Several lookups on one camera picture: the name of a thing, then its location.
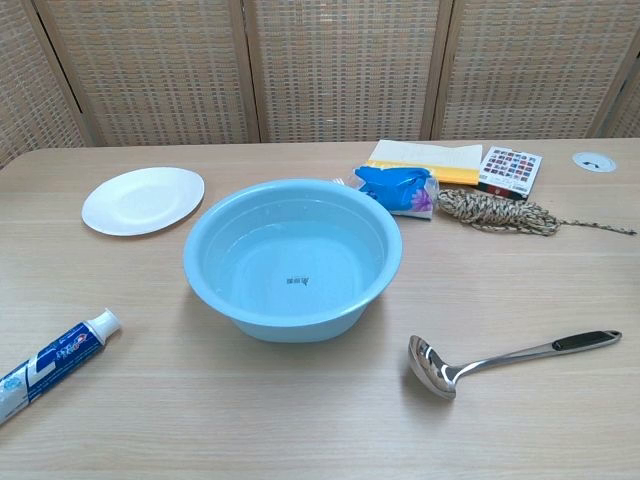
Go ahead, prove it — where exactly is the white round plate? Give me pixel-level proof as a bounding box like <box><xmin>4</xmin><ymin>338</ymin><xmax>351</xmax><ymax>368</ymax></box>
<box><xmin>81</xmin><ymin>166</ymin><xmax>206</xmax><ymax>237</ymax></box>

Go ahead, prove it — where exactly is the woven rattan folding screen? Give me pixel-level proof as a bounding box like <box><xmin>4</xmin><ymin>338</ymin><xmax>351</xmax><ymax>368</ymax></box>
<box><xmin>0</xmin><ymin>0</ymin><xmax>640</xmax><ymax>170</ymax></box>

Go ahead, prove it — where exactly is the coiled braided rope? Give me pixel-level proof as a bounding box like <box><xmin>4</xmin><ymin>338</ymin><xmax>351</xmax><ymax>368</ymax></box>
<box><xmin>437</xmin><ymin>187</ymin><xmax>638</xmax><ymax>237</ymax></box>

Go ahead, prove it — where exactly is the blue white toothpaste tube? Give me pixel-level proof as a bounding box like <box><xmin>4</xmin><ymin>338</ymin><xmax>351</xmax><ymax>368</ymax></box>
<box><xmin>0</xmin><ymin>307</ymin><xmax>123</xmax><ymax>426</ymax></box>

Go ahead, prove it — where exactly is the box with colourful squares print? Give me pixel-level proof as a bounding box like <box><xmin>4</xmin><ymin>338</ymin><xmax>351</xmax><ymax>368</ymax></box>
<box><xmin>475</xmin><ymin>145</ymin><xmax>545</xmax><ymax>202</ymax></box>

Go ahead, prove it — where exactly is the light blue plastic basin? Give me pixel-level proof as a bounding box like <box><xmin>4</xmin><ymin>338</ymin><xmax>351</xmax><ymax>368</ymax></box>
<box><xmin>182</xmin><ymin>178</ymin><xmax>404</xmax><ymax>344</ymax></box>

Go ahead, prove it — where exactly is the round white cable grommet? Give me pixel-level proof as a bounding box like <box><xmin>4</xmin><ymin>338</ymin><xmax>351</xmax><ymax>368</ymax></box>
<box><xmin>572</xmin><ymin>151</ymin><xmax>618</xmax><ymax>174</ymax></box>

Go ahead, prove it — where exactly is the blue floral tissue pack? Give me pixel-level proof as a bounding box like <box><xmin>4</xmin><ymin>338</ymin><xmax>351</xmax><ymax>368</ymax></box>
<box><xmin>353</xmin><ymin>165</ymin><xmax>440</xmax><ymax>222</ymax></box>

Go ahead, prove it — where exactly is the yellow white paper pad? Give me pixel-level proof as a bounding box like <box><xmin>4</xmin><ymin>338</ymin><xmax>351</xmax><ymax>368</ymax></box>
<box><xmin>365</xmin><ymin>139</ymin><xmax>485</xmax><ymax>187</ymax></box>

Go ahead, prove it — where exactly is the metal ladle with black handle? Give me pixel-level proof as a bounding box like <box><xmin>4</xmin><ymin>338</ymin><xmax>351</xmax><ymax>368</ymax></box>
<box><xmin>407</xmin><ymin>329</ymin><xmax>623</xmax><ymax>401</ymax></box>

